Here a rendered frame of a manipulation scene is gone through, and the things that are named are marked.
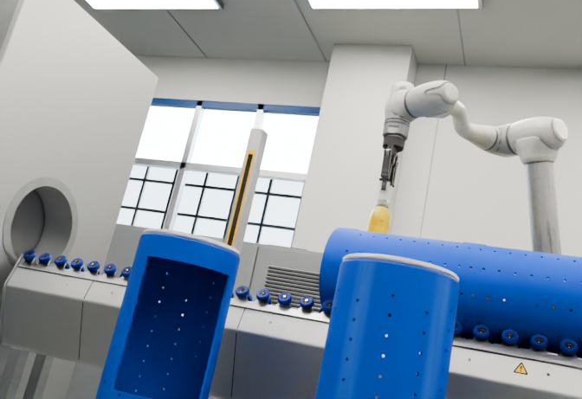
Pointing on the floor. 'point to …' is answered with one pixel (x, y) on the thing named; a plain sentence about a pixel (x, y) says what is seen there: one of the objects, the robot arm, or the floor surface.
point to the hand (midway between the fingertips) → (384, 193)
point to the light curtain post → (246, 189)
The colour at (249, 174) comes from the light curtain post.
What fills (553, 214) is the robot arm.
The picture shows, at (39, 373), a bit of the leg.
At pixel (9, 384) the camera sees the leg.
